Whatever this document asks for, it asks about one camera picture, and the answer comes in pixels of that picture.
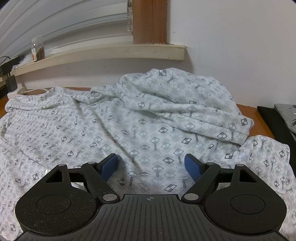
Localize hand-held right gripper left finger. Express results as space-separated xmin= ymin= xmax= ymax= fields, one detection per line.
xmin=43 ymin=153 xmax=121 ymax=205

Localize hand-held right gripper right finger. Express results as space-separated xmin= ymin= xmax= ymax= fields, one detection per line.
xmin=181 ymin=154 xmax=257 ymax=205

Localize white patterned shirt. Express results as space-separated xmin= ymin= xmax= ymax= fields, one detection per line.
xmin=0 ymin=68 xmax=296 ymax=241

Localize black folded garment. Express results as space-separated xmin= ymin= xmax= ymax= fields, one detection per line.
xmin=257 ymin=105 xmax=296 ymax=149

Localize grey printed t-shirt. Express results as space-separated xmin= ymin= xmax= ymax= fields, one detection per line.
xmin=274 ymin=103 xmax=296 ymax=134

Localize white power strip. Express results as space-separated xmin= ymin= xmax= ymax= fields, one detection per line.
xmin=7 ymin=87 xmax=48 ymax=99

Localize cream window sill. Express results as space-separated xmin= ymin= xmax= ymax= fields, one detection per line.
xmin=11 ymin=43 xmax=187 ymax=77

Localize black charger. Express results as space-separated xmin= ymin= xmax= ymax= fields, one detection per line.
xmin=6 ymin=76 xmax=18 ymax=93

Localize glass jar orange label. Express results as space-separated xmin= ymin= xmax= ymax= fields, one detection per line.
xmin=31 ymin=36 xmax=46 ymax=63

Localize black flat device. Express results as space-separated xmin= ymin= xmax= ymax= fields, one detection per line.
xmin=0 ymin=58 xmax=20 ymax=76

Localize white window blinds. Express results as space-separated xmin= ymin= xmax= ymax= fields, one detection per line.
xmin=0 ymin=0 xmax=134 ymax=59

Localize wooden window frame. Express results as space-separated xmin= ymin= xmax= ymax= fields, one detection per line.
xmin=132 ymin=0 xmax=168 ymax=45

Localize clear bead chain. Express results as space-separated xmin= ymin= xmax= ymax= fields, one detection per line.
xmin=127 ymin=0 xmax=134 ymax=33

